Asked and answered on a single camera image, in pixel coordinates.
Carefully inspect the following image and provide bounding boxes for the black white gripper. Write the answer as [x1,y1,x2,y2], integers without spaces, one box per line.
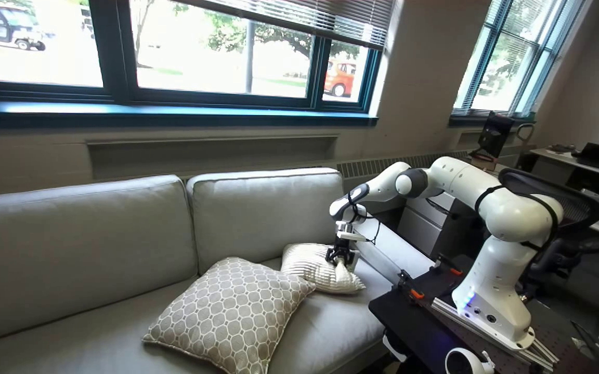
[324,220,364,269]

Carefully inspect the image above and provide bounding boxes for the small white pillow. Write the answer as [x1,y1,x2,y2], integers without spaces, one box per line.
[280,244,366,295]

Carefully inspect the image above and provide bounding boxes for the grey patterned pillow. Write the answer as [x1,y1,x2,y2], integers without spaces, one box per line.
[144,258,314,374]

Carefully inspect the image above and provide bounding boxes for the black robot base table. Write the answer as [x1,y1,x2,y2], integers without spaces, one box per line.
[369,269,564,374]

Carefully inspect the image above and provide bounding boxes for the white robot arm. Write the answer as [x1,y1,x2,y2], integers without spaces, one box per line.
[329,156,564,351]

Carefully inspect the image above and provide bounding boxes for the red black clamp near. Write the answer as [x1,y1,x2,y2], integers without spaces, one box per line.
[396,271,426,303]

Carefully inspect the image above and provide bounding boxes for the red black clamp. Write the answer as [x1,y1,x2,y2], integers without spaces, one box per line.
[396,271,426,303]
[432,258,465,276]

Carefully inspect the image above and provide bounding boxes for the grey drawer cabinet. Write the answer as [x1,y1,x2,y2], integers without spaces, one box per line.
[398,194,487,259]

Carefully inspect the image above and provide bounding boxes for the red black clamp far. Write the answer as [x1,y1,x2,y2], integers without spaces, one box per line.
[432,258,465,276]

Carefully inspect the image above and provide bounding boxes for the white VR controller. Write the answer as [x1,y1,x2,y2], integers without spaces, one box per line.
[442,348,495,374]

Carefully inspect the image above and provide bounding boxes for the black office chair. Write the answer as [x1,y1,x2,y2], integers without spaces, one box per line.
[500,168,599,295]

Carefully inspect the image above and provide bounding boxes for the window blinds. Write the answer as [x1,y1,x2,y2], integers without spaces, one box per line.
[196,0,396,45]

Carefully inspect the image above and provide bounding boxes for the side window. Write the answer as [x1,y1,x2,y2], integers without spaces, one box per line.
[452,0,590,121]

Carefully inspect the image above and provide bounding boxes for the grey sofa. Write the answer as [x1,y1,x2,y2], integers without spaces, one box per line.
[0,166,437,374]

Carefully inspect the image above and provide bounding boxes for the blue framed window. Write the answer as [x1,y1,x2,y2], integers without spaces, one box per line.
[0,0,391,128]

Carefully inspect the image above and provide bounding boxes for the wall radiator heater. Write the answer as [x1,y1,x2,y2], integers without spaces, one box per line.
[334,154,435,189]

